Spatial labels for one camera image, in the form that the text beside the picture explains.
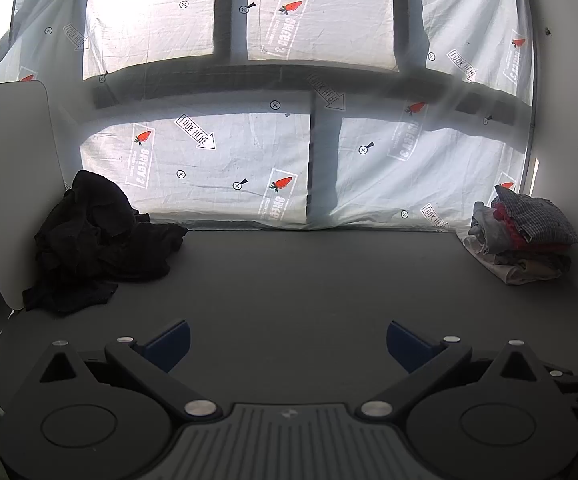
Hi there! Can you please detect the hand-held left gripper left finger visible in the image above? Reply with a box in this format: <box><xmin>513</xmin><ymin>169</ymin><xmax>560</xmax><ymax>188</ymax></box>
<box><xmin>38</xmin><ymin>319</ymin><xmax>222</xmax><ymax>420</ymax></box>

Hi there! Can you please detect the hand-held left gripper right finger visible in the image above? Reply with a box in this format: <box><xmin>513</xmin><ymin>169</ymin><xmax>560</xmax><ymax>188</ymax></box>
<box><xmin>356</xmin><ymin>321</ymin><xmax>550</xmax><ymax>420</ymax></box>

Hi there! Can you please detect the pile of black clothes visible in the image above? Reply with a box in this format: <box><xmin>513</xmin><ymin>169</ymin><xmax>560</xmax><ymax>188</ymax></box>
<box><xmin>23</xmin><ymin>170</ymin><xmax>190</xmax><ymax>317</ymax></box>

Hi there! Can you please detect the beige garment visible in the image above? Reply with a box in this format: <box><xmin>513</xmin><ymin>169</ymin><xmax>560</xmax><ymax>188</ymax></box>
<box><xmin>463</xmin><ymin>232</ymin><xmax>567</xmax><ymax>287</ymax></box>

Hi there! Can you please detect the blue plaid shirt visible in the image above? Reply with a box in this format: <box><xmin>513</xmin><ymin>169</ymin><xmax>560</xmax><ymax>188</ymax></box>
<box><xmin>493</xmin><ymin>184</ymin><xmax>578</xmax><ymax>247</ymax></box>

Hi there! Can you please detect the grey garment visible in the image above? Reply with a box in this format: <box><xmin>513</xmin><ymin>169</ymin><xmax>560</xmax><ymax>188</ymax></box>
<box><xmin>469</xmin><ymin>201</ymin><xmax>507</xmax><ymax>256</ymax></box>

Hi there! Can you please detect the red garment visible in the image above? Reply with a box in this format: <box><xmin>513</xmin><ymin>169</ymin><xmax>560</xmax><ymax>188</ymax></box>
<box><xmin>491</xmin><ymin>204</ymin><xmax>570</xmax><ymax>256</ymax></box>

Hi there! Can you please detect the printed white curtain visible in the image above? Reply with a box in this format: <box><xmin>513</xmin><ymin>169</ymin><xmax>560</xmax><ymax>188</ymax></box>
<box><xmin>0</xmin><ymin>0</ymin><xmax>542</xmax><ymax>234</ymax></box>

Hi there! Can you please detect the white board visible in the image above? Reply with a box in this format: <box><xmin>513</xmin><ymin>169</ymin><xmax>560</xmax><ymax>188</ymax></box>
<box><xmin>0</xmin><ymin>80</ymin><xmax>84</xmax><ymax>312</ymax></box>

